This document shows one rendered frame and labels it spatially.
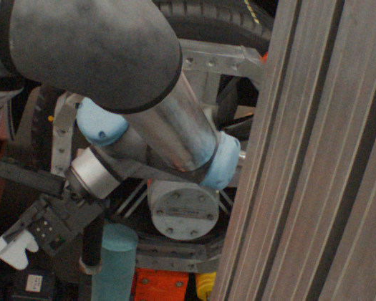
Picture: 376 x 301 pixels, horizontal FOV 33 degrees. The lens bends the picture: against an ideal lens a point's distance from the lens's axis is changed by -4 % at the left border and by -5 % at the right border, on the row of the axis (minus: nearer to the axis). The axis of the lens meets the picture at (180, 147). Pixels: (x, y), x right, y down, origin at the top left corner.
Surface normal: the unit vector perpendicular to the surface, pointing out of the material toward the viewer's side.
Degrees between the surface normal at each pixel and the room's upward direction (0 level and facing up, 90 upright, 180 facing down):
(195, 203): 90
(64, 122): 90
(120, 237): 0
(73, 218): 63
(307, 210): 90
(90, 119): 49
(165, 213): 90
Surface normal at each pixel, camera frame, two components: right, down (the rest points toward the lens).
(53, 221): 0.07, 0.06
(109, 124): -0.21, -0.25
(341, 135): -0.99, -0.12
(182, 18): 0.05, 0.45
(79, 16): 0.26, 0.18
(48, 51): -0.07, 0.63
